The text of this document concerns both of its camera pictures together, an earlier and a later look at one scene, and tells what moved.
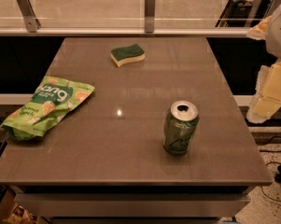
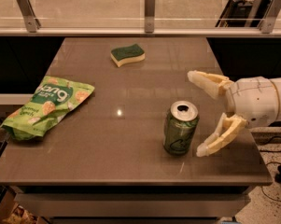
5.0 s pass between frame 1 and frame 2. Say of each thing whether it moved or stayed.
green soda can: stayed
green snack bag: stayed
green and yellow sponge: stayed
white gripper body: moved
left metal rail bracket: stayed
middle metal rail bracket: stayed
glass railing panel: stayed
